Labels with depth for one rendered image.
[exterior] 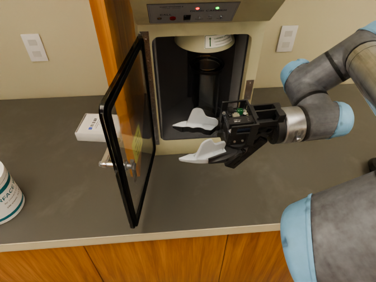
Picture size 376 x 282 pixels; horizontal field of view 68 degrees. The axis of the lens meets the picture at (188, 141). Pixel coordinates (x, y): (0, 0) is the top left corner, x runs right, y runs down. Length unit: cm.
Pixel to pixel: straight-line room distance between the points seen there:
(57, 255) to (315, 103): 86
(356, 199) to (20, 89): 137
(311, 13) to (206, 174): 79
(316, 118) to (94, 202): 66
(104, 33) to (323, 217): 54
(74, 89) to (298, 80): 102
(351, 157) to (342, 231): 82
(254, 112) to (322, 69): 19
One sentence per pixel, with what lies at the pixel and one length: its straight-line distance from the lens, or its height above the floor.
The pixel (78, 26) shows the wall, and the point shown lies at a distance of 125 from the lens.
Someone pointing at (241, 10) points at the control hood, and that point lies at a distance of 68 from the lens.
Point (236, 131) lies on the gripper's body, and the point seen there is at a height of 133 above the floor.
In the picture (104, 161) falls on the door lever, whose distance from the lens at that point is 64.
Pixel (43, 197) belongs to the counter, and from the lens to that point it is 99.
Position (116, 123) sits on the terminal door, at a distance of 55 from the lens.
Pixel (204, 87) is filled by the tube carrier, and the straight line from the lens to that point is 89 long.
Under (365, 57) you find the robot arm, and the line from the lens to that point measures 59.
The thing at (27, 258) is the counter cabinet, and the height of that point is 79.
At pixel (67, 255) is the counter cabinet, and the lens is 103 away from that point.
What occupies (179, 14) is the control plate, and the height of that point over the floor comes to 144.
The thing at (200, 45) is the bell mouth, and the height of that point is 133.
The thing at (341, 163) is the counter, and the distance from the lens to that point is 111.
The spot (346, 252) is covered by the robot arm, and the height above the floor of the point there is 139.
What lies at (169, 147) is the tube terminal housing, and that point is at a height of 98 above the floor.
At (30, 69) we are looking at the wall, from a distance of 140.
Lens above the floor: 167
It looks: 44 degrees down
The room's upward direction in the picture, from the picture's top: straight up
